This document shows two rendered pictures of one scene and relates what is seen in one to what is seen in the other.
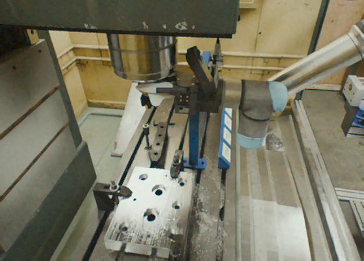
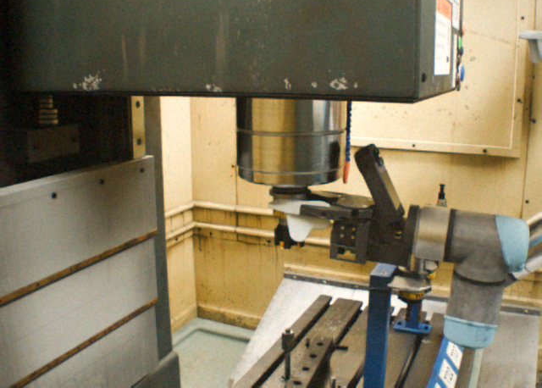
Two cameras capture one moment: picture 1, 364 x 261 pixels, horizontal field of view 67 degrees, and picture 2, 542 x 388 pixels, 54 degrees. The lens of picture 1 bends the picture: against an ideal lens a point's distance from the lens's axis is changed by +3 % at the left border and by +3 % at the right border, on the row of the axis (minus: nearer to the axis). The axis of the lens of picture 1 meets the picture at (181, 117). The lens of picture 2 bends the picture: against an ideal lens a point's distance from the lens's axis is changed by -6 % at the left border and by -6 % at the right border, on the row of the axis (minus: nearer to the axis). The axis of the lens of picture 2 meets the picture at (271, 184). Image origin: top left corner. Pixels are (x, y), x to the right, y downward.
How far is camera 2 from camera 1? 0.23 m
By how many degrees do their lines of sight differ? 26
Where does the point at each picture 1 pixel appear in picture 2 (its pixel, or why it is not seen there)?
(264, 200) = not seen: outside the picture
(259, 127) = (482, 299)
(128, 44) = (263, 122)
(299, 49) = not seen: outside the picture
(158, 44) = (308, 125)
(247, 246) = not seen: outside the picture
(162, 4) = (312, 54)
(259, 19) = (524, 176)
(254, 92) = (470, 226)
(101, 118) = (214, 340)
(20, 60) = (113, 174)
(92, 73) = (216, 255)
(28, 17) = (141, 80)
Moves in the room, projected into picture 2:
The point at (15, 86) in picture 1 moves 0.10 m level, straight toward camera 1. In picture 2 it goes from (96, 208) to (98, 222)
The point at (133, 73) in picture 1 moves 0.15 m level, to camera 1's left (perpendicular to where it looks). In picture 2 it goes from (265, 170) to (163, 165)
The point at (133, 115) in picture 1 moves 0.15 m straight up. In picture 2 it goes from (273, 336) to (273, 294)
